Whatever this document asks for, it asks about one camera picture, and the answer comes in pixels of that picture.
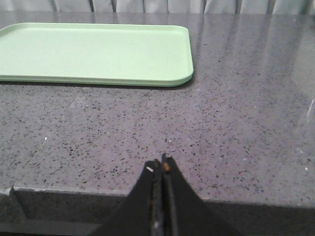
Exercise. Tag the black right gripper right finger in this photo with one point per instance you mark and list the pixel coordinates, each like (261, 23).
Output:
(185, 213)

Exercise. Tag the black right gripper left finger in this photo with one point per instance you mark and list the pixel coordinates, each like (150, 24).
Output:
(133, 217)

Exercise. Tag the light green plastic tray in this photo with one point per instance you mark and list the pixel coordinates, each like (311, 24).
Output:
(97, 54)

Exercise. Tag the grey pleated curtain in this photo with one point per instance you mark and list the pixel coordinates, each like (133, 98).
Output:
(282, 7)

